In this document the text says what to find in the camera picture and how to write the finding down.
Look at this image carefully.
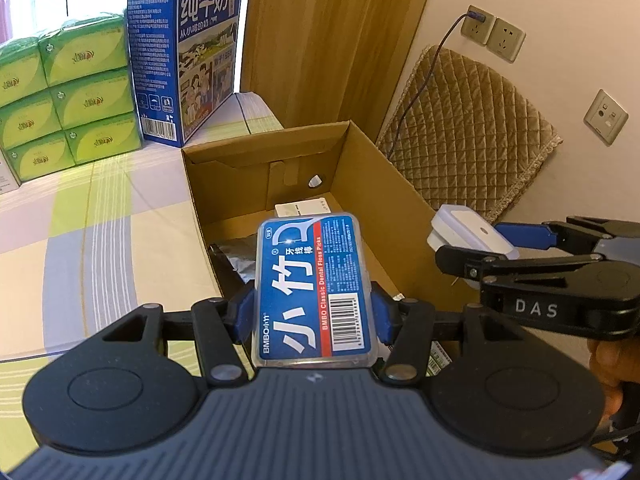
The green slim box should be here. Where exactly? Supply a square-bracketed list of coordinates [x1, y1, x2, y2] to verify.
[426, 341, 452, 377]

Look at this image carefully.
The green tissue pack middle right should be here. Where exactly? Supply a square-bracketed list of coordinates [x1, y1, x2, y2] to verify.
[50, 67, 134, 130]

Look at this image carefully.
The quilted brown chair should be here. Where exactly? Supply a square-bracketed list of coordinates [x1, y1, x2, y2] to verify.
[376, 46, 562, 222]

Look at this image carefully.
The green tissue pack middle left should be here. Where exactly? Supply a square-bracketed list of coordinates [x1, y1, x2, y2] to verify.
[0, 90, 62, 150]

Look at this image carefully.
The wall network socket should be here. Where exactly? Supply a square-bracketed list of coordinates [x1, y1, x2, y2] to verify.
[584, 89, 629, 145]

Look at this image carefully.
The blue milk carton box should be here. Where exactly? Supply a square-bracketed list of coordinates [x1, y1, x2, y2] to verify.
[126, 0, 242, 148]

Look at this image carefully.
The wall power socket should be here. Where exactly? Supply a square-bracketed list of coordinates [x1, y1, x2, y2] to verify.
[461, 6, 526, 63]

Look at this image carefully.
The yellow-brown curtain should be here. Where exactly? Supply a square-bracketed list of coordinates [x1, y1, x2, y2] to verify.
[240, 0, 426, 139]

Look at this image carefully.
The white medicine tablet box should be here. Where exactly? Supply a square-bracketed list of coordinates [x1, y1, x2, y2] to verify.
[274, 197, 331, 218]

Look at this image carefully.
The white product box with photo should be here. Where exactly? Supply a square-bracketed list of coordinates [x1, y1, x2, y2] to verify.
[0, 152, 21, 195]

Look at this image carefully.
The brown cardboard box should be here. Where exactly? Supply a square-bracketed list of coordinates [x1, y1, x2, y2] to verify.
[180, 119, 478, 356]

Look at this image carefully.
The grey power cable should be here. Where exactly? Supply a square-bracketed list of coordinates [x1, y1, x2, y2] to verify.
[387, 5, 490, 162]

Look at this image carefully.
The checked tablecloth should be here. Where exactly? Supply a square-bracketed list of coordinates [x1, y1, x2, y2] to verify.
[0, 90, 286, 476]

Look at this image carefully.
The green tissue pack bottom right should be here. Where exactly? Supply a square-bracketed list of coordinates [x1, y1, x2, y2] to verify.
[64, 112, 142, 165]

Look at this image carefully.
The green tissue pack top right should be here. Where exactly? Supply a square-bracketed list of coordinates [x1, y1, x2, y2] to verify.
[38, 13, 128, 87]

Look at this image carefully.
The green tissue pack bottom left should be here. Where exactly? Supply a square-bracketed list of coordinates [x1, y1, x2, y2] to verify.
[4, 131, 75, 182]

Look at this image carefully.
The person's right hand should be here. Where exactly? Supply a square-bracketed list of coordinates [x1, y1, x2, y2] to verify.
[587, 337, 640, 422]

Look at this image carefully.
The blue dental floss box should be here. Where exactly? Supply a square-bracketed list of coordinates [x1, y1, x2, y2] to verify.
[252, 212, 378, 368]

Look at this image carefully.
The green tissue pack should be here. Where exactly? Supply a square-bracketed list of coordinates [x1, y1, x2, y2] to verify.
[50, 67, 134, 130]
[38, 13, 128, 87]
[4, 131, 75, 182]
[0, 37, 48, 107]
[64, 112, 142, 165]
[0, 90, 62, 150]

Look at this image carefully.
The silver foil pouch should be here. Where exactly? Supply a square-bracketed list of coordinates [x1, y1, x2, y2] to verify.
[208, 234, 257, 299]

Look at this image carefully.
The green tissue pack top left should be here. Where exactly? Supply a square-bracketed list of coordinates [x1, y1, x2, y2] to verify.
[0, 37, 48, 107]

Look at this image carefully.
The white square night light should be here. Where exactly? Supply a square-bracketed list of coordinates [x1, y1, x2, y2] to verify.
[426, 205, 520, 260]

